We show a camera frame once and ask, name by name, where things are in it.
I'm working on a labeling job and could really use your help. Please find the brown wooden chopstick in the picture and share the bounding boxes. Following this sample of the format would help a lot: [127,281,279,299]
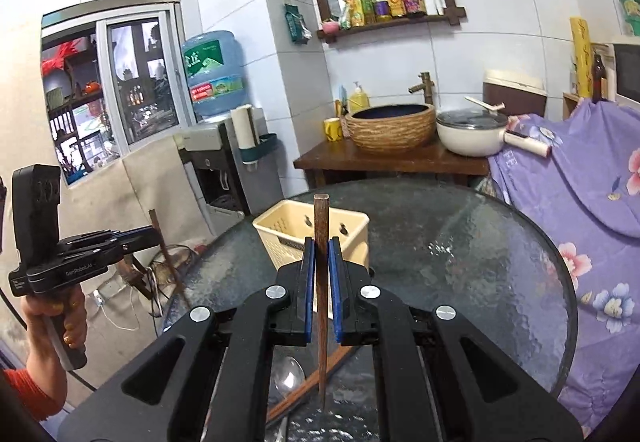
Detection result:
[314,194,330,410]
[149,209,191,310]
[266,347,357,427]

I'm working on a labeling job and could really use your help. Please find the all steel spoon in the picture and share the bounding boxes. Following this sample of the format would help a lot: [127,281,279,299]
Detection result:
[271,355,306,442]

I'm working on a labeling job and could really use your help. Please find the person's left forearm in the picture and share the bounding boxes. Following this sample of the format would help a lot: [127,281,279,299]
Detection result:
[2,355,67,422]

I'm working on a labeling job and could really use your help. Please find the person's left hand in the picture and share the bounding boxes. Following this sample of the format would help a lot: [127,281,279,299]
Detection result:
[21,285,87,401]

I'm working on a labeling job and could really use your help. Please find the cream plastic utensil holder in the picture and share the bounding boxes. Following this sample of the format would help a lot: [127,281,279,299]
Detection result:
[253,199,369,269]

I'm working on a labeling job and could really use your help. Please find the water dispenser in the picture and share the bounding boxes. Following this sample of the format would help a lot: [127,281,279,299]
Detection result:
[174,114,283,236]

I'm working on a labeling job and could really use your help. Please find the yellow mug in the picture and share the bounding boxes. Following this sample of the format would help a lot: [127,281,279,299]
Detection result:
[323,117,344,142]

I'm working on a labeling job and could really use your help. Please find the round glass table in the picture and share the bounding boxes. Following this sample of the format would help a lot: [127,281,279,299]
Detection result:
[159,177,580,442]

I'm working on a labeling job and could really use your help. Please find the woven pattern basin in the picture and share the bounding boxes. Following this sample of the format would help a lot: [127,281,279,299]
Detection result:
[345,103,436,153]

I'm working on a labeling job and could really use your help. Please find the yellow soap bottle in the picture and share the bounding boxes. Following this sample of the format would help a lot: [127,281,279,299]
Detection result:
[347,82,371,114]

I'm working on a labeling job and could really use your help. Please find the paper cup stack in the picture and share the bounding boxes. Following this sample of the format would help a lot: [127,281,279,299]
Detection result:
[231,104,260,150]

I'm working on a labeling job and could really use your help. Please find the white pan with lid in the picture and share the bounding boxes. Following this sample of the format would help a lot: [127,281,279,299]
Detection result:
[436,109,551,158]

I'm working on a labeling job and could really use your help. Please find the brass faucet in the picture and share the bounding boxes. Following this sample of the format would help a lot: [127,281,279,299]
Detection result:
[408,72,434,106]

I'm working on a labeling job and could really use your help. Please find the blue water jug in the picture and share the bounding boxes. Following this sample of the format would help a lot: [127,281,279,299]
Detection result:
[181,31,250,119]

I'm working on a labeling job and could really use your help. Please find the green hanging packet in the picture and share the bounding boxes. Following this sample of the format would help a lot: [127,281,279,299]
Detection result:
[284,4,311,45]

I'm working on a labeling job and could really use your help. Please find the brown white rice cooker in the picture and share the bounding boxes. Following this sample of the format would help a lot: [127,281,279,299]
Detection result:
[483,70,547,117]

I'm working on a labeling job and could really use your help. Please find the purple floral cloth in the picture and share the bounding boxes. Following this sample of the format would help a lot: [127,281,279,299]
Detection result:
[489,101,639,434]

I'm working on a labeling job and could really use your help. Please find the dark brown glass bottle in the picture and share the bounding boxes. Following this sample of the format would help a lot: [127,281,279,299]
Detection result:
[591,52,608,103]

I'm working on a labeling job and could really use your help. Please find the yellow roll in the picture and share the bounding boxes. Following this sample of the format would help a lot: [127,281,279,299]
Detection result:
[570,17,593,99]

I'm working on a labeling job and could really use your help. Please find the white microwave oven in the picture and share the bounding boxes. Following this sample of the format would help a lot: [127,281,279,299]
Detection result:
[605,35,640,110]

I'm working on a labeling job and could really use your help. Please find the stacked green tubs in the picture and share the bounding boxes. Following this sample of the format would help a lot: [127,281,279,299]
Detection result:
[620,0,640,36]

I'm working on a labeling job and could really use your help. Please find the black cables on floor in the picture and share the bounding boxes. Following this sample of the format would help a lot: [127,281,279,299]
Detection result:
[89,244,202,333]

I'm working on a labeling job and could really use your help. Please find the window with aluminium frame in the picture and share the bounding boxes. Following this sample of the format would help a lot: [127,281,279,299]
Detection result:
[40,0,195,185]

